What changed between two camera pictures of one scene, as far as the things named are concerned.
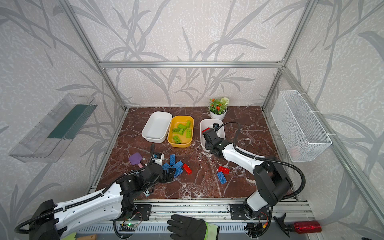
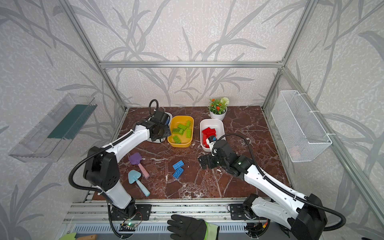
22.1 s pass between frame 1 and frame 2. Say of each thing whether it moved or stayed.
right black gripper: moved
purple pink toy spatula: stayed
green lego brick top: stayed
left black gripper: moved
